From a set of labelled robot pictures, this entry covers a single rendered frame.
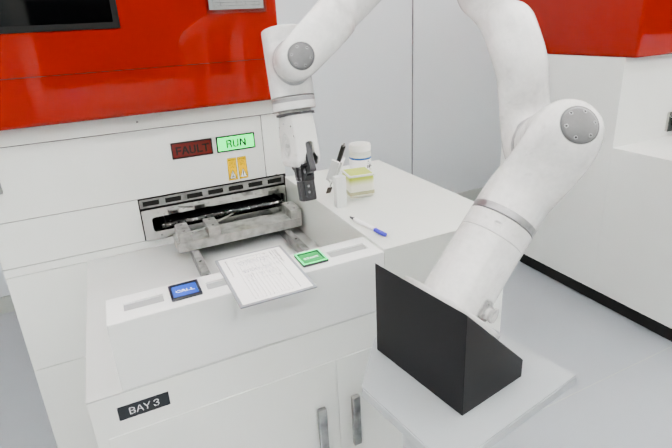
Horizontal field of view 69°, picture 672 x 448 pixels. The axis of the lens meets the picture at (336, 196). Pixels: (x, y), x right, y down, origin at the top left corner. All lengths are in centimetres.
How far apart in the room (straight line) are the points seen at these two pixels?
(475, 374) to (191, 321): 51
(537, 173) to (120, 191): 110
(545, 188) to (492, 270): 17
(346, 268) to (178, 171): 67
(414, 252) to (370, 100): 237
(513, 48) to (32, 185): 121
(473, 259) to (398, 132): 274
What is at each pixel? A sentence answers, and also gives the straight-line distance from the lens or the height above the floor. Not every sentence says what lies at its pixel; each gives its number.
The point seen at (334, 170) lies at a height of 106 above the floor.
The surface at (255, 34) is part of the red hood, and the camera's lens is 146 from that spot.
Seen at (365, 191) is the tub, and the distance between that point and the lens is 136.
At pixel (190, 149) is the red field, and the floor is 110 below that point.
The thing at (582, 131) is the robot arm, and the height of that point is 124.
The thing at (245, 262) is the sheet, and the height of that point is 96.
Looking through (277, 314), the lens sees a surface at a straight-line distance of 102.
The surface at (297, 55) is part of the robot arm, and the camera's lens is 87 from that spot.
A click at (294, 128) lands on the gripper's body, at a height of 125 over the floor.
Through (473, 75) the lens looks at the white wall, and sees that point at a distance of 389.
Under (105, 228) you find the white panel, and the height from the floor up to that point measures 91.
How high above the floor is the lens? 143
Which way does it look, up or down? 20 degrees down
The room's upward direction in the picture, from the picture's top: 3 degrees counter-clockwise
